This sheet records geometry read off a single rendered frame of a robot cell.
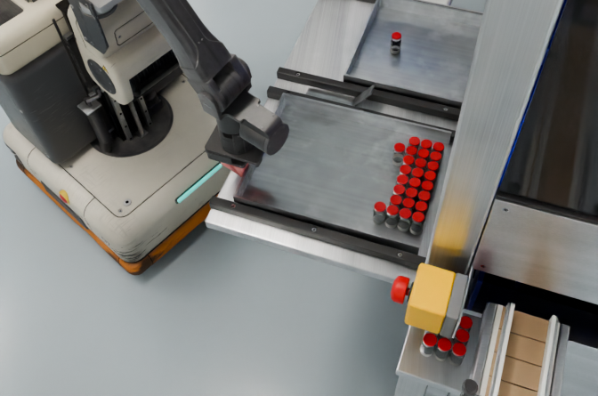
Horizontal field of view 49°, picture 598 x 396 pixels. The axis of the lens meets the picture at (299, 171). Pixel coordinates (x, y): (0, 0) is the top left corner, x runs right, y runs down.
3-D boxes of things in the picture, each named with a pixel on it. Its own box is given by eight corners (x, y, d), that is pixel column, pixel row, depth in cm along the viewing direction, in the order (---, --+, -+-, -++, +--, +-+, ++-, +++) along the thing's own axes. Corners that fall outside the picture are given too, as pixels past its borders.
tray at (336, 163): (448, 142, 128) (451, 132, 125) (416, 257, 114) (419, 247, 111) (284, 103, 136) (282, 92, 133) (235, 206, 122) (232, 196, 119)
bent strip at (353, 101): (374, 103, 134) (375, 83, 130) (369, 114, 133) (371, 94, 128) (309, 87, 138) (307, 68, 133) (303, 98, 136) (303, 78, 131)
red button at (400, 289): (418, 288, 100) (421, 277, 97) (412, 311, 98) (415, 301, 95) (394, 281, 101) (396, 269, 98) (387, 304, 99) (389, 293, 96)
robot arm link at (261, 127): (231, 52, 103) (195, 90, 100) (289, 84, 99) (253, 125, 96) (245, 98, 114) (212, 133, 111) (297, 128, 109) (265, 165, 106)
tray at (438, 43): (529, 36, 143) (534, 24, 140) (508, 125, 129) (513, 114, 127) (378, 5, 151) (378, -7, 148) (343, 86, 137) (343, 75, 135)
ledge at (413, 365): (499, 327, 108) (501, 323, 106) (483, 404, 101) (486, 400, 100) (416, 302, 111) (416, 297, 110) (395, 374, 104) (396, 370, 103)
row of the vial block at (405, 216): (431, 155, 126) (433, 140, 122) (408, 233, 117) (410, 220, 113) (419, 152, 127) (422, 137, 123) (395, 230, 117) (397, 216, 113)
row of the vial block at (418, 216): (442, 157, 126) (446, 142, 122) (420, 237, 116) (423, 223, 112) (431, 155, 126) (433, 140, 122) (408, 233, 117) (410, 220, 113)
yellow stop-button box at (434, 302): (461, 296, 101) (469, 275, 95) (451, 339, 97) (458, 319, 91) (413, 281, 103) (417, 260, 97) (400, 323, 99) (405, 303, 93)
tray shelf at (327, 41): (531, 28, 147) (533, 21, 146) (464, 305, 111) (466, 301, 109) (327, -13, 159) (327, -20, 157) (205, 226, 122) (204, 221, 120)
